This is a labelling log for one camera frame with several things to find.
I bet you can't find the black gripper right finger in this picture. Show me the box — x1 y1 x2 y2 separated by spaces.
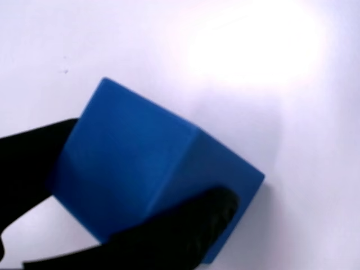
24 187 240 270

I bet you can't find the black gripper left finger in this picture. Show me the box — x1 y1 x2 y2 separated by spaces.
0 118 79 235

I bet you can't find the blue cube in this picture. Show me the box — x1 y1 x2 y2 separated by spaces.
46 77 266 265

